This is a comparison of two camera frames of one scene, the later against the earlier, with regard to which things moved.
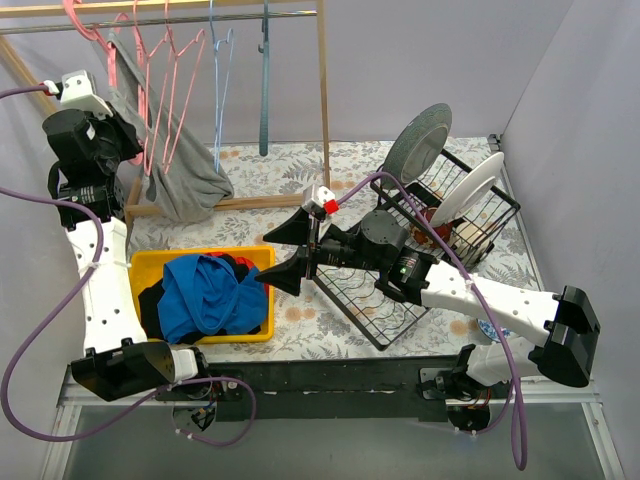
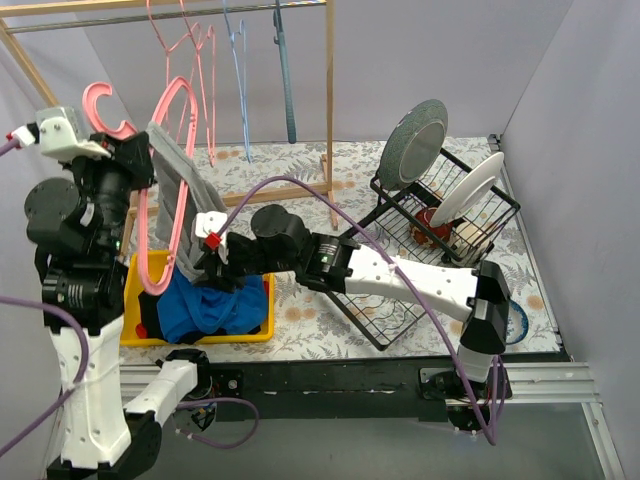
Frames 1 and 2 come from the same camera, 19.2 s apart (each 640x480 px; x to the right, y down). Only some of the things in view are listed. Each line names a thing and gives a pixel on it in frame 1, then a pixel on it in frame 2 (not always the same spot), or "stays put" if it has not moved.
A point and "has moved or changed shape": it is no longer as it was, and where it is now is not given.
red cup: [435, 236] stays put
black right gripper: [310, 247] to [216, 265]
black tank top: [149, 299] stays put
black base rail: [318, 389] stays put
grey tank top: [185, 173] has moved or changed shape
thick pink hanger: [139, 155] to [91, 106]
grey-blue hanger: [265, 91] to [279, 39]
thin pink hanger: [198, 39] to [205, 48]
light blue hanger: [222, 53] to [238, 41]
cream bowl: [468, 241] stays put
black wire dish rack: [448, 209] stays put
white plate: [467, 191] stays put
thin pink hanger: [147, 56] to [168, 51]
